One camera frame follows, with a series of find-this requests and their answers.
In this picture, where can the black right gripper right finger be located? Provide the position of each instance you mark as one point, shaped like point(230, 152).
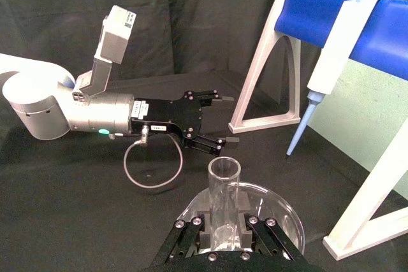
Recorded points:
point(266, 237)

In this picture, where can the black table cloth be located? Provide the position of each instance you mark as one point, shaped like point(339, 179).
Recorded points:
point(79, 214)

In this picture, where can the clear round glass dish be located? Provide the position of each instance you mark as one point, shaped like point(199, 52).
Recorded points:
point(280, 208)

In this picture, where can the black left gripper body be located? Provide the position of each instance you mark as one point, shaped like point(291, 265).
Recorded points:
point(169, 116)

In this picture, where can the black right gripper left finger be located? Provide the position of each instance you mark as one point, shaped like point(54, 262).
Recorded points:
point(191, 237)

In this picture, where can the black backdrop curtain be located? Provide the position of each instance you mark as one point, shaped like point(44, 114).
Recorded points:
point(204, 14)

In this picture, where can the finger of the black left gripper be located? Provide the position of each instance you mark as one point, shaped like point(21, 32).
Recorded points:
point(207, 96)
point(207, 145)

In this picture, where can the white pipette with blue tip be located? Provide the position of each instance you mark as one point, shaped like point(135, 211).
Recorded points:
point(331, 55)

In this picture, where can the clear glass tube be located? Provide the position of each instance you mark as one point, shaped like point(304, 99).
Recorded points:
point(223, 195)

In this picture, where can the white and blue pipette stand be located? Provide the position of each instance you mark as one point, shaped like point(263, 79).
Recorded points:
point(306, 17)

